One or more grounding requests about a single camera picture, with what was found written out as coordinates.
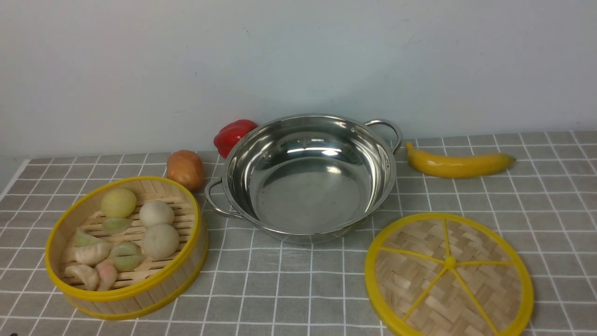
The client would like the yellow bamboo steamer basket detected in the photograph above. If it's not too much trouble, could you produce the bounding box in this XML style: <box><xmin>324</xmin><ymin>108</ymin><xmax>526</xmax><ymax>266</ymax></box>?
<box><xmin>45</xmin><ymin>176</ymin><xmax>209</xmax><ymax>320</ymax></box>

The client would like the white toy bun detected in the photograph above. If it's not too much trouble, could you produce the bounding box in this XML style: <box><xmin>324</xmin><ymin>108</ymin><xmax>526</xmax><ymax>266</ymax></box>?
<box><xmin>141</xmin><ymin>224</ymin><xmax>180</xmax><ymax>259</ymax></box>
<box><xmin>139</xmin><ymin>200</ymin><xmax>175</xmax><ymax>228</ymax></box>

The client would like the yellow toy banana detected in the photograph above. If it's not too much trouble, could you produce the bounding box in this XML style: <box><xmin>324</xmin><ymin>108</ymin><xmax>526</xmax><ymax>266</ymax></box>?
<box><xmin>405</xmin><ymin>142</ymin><xmax>516</xmax><ymax>179</ymax></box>

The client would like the stainless steel pot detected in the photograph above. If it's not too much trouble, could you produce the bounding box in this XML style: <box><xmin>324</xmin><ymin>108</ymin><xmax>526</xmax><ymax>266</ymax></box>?
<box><xmin>204</xmin><ymin>113</ymin><xmax>403</xmax><ymax>244</ymax></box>

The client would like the yellow-green toy bun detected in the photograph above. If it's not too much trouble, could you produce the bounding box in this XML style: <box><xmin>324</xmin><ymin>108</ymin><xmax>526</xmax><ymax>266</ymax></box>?
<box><xmin>100</xmin><ymin>189</ymin><xmax>137</xmax><ymax>218</ymax></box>

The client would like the white toy bun upper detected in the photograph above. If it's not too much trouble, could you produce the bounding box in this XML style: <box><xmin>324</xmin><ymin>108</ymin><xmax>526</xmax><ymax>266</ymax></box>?
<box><xmin>139</xmin><ymin>200</ymin><xmax>175</xmax><ymax>228</ymax></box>

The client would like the white dumpling middle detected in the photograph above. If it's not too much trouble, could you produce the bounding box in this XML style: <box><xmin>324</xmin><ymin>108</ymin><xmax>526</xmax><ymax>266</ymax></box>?
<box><xmin>73</xmin><ymin>243</ymin><xmax>113</xmax><ymax>266</ymax></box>

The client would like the green dumpling left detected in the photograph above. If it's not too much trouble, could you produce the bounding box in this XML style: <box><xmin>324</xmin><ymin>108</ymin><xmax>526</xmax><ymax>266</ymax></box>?
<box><xmin>75</xmin><ymin>227</ymin><xmax>107</xmax><ymax>247</ymax></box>

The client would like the green dumpling upper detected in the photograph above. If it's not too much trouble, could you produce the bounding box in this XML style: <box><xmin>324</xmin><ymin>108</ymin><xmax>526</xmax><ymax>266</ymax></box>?
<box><xmin>102</xmin><ymin>217</ymin><xmax>133</xmax><ymax>235</ymax></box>

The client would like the brown toy potato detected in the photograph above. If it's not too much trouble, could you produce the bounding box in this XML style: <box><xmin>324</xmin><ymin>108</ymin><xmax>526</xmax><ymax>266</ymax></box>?
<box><xmin>167</xmin><ymin>150</ymin><xmax>205</xmax><ymax>192</ymax></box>

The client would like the white dumpling bottom left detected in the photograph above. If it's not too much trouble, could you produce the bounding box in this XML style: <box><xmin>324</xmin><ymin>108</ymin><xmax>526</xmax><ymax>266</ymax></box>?
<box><xmin>64</xmin><ymin>264</ymin><xmax>99</xmax><ymax>291</ymax></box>

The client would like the green dumpling centre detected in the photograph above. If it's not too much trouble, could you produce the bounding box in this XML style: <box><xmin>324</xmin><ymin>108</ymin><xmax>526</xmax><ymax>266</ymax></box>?
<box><xmin>110</xmin><ymin>242</ymin><xmax>142</xmax><ymax>258</ymax></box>

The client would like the pink dumpling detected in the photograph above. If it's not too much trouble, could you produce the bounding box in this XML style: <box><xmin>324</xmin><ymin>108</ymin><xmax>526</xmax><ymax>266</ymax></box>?
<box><xmin>95</xmin><ymin>259</ymin><xmax>118</xmax><ymax>291</ymax></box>

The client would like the green dumpling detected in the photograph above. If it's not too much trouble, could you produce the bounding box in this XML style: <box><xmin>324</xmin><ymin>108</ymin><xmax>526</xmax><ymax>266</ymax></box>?
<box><xmin>112</xmin><ymin>255</ymin><xmax>145</xmax><ymax>272</ymax></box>
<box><xmin>110</xmin><ymin>242</ymin><xmax>142</xmax><ymax>258</ymax></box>
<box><xmin>102</xmin><ymin>217</ymin><xmax>133</xmax><ymax>235</ymax></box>
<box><xmin>75</xmin><ymin>227</ymin><xmax>107</xmax><ymax>247</ymax></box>

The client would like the red toy bell pepper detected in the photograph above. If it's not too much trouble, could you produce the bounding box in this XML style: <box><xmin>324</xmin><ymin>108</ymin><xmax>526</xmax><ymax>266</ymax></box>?
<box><xmin>213</xmin><ymin>119</ymin><xmax>258</xmax><ymax>159</ymax></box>

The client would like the yellow woven bamboo steamer lid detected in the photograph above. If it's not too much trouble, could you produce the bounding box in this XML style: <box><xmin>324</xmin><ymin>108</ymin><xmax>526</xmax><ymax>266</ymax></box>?
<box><xmin>364</xmin><ymin>213</ymin><xmax>535</xmax><ymax>336</ymax></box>

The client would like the green dumpling lower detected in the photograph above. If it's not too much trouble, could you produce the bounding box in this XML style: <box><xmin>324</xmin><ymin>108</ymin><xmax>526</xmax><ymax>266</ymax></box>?
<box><xmin>112</xmin><ymin>255</ymin><xmax>145</xmax><ymax>272</ymax></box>

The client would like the white dumpling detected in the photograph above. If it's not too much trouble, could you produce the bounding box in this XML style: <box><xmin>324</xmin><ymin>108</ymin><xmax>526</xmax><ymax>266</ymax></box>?
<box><xmin>73</xmin><ymin>243</ymin><xmax>113</xmax><ymax>266</ymax></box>
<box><xmin>64</xmin><ymin>264</ymin><xmax>99</xmax><ymax>291</ymax></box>

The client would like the white toy bun lower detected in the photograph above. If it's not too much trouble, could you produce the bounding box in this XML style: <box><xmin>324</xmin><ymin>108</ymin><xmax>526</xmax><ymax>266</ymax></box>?
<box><xmin>141</xmin><ymin>224</ymin><xmax>180</xmax><ymax>259</ymax></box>

